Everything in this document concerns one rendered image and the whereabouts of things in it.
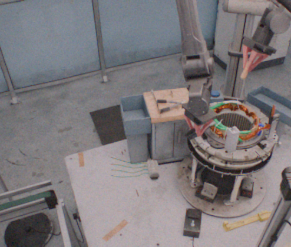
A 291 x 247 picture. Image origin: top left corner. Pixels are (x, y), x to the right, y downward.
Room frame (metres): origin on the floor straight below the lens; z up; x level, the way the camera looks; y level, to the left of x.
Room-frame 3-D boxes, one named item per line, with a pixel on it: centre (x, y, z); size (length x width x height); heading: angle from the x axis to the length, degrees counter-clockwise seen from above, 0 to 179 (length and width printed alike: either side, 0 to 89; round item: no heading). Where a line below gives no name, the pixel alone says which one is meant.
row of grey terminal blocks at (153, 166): (0.90, -0.02, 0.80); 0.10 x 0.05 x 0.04; 4
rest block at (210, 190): (0.74, -0.25, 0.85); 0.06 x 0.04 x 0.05; 57
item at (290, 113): (1.02, -0.57, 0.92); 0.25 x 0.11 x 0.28; 37
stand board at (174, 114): (1.04, -0.10, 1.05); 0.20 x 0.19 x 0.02; 100
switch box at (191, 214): (0.61, -0.16, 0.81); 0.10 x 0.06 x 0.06; 167
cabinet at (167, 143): (1.04, -0.10, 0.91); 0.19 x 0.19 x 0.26; 10
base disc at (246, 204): (0.83, -0.32, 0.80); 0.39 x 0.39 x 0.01
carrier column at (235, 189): (0.71, -0.34, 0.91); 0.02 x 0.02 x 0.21
